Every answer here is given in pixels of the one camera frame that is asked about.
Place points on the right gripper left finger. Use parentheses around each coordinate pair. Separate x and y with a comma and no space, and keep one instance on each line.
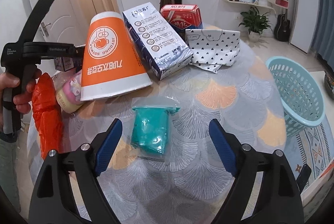
(53,200)

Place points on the blue window curtain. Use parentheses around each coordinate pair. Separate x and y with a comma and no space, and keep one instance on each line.
(323,37)

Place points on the teal clay packet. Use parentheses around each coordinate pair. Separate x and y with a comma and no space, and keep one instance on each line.
(152,126)

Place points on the black acoustic guitar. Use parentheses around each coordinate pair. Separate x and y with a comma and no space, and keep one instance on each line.
(282,29)

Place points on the blue white carton box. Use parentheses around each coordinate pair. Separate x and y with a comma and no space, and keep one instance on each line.
(160,45)

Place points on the red snack box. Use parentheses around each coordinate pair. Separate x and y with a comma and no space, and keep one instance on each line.
(182,16)

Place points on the potted green plant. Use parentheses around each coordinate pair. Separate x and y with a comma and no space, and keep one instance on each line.
(255,23)

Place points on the white refrigerator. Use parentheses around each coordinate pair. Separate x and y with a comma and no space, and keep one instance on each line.
(304,24)

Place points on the orange plastic bag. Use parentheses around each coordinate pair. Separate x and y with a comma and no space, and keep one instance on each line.
(47,115)

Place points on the white entrance door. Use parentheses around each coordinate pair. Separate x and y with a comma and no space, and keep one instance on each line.
(52,4)

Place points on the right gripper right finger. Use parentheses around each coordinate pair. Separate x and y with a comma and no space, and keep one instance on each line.
(279,198)

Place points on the red white wall box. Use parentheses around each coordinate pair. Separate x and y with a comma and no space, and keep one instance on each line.
(280,3)

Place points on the dark bowl of items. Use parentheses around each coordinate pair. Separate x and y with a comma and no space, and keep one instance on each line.
(328,83)

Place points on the white heart pattern bag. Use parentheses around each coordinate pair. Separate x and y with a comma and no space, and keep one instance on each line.
(213,48)

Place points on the white wall shelf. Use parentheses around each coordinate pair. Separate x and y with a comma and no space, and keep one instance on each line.
(252,4)

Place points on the light blue laundry basket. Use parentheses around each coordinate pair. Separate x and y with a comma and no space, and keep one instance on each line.
(301,97)

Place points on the pink yellow round container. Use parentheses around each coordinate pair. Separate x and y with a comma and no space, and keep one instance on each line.
(69,96)

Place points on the blue patterned rug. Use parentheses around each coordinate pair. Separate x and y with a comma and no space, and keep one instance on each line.
(312,147)

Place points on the orange white paper cup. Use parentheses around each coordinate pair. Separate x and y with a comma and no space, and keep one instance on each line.
(111,65)

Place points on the black smartphone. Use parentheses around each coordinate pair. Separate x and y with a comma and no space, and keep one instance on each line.
(304,176)

